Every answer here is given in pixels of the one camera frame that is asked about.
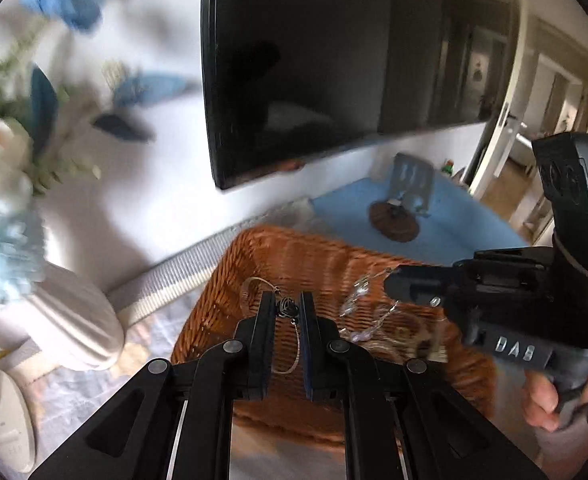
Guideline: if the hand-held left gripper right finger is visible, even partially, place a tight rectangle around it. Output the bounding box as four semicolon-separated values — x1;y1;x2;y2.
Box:
299;291;547;480

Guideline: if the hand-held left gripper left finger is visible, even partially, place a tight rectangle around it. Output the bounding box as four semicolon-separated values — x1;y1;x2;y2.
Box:
28;290;279;480

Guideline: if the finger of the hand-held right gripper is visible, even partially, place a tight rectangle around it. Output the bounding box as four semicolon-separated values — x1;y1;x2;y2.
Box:
384;264;457;307

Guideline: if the silver hoop earring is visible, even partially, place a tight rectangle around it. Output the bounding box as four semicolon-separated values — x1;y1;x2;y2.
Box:
271;296;311;375
240;276;282;307

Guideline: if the clear crystal bracelet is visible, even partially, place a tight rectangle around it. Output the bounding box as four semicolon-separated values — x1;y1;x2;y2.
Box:
340;269;405;342

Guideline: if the brown wicker basket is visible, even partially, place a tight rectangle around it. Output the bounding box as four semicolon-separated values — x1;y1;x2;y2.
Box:
170;225;498;445

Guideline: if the person's right hand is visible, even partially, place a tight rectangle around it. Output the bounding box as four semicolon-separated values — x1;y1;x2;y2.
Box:
520;347;588;432

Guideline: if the jewellery stand on wood base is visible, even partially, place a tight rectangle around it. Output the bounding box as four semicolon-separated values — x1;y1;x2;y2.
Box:
368;152;435;244

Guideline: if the white ribbed strip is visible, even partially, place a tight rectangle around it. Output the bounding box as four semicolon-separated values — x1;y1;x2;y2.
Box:
108;237;238;329

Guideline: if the white door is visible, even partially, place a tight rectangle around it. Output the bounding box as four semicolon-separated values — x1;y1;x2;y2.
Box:
466;10;542;206

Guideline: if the shell print tablecloth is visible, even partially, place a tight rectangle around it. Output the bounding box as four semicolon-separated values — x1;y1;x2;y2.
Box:
0;305;215;480

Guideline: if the white ribbed vase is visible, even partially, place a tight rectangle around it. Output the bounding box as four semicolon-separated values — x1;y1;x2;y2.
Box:
21;260;127;372

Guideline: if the white desk lamp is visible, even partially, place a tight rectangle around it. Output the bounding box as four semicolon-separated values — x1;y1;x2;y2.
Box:
0;364;38;474

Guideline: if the blue and white flower bouquet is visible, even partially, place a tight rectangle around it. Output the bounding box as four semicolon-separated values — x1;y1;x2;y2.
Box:
0;0;199;331

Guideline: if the door handle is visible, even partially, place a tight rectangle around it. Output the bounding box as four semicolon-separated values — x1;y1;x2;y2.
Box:
498;102;526;127

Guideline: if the black wall television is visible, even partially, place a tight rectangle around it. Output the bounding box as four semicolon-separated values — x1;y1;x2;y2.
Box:
201;0;521;191

